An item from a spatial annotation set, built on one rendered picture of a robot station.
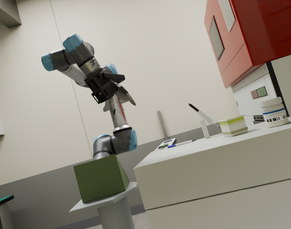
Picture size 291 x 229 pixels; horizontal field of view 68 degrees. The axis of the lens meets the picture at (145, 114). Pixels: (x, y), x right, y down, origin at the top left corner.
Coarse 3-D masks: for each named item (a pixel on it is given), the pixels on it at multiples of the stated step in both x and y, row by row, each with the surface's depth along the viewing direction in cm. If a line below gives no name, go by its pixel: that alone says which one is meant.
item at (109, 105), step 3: (111, 99) 93; (105, 102) 92; (108, 102) 93; (111, 102) 93; (105, 105) 92; (108, 105) 94; (111, 105) 94; (105, 108) 93; (108, 108) 94; (111, 108) 95; (114, 108) 96; (105, 111) 93; (111, 111) 97; (114, 111) 96
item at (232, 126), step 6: (222, 120) 85; (228, 120) 82; (234, 120) 82; (240, 120) 82; (222, 126) 86; (228, 126) 82; (234, 126) 82; (240, 126) 82; (246, 126) 82; (222, 132) 87; (228, 132) 83; (234, 132) 81; (240, 132) 82
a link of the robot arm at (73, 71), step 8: (48, 56) 90; (56, 56) 90; (64, 56) 90; (48, 64) 91; (56, 64) 91; (64, 64) 92; (64, 72) 100; (72, 72) 104; (80, 72) 112; (80, 80) 118
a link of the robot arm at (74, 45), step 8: (64, 40) 80; (72, 40) 79; (80, 40) 81; (72, 48) 80; (80, 48) 80; (88, 48) 83; (72, 56) 82; (80, 56) 81; (88, 56) 82; (80, 64) 82
